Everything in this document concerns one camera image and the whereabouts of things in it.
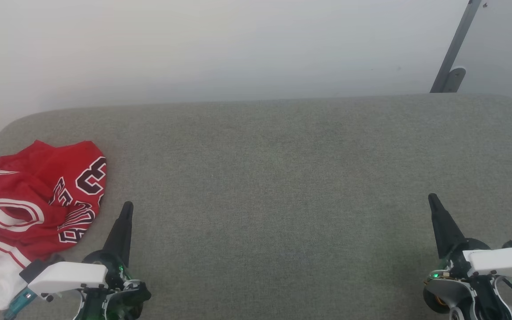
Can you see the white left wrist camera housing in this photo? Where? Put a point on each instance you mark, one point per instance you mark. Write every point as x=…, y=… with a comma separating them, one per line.
x=67, y=275

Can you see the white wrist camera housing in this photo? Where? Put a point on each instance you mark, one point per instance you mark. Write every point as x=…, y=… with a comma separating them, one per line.
x=500, y=262
x=67, y=275

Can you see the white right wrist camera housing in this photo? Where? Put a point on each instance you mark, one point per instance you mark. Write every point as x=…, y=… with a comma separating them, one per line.
x=500, y=262

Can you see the grey fabric sofa seat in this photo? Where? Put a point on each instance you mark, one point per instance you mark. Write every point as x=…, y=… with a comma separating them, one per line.
x=274, y=186

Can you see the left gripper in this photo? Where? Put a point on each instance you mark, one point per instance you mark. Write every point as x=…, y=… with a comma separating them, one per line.
x=120, y=295

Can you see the grey metal pole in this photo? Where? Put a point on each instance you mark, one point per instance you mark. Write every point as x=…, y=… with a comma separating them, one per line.
x=458, y=42

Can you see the grey metal pole bracket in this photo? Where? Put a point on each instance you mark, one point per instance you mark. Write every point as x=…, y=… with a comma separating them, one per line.
x=455, y=79

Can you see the red basketball jersey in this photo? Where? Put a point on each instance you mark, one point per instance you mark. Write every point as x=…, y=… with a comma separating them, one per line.
x=38, y=178

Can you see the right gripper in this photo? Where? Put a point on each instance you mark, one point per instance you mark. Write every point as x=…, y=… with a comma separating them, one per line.
x=465, y=262

